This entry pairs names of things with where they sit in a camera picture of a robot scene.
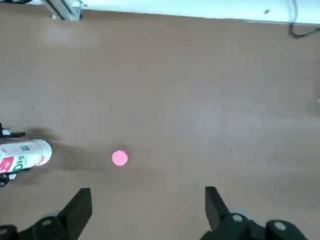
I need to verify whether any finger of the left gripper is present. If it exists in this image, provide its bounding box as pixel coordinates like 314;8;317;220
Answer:
0;122;26;139
0;171;18;188

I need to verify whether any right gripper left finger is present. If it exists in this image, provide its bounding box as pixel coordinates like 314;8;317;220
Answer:
0;187;93;240

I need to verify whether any pink bottle cap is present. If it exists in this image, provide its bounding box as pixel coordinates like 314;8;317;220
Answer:
111;149;130;167

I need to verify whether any black adapter cable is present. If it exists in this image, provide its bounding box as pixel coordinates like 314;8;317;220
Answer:
289;0;320;39

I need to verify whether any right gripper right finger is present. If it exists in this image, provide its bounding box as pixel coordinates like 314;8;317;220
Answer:
201;186;309;240

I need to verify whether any aluminium frame post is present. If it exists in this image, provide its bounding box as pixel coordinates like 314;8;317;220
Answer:
44;0;84;21

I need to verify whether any white drink bottle pink label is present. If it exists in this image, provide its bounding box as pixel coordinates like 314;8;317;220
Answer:
0;139;53;176

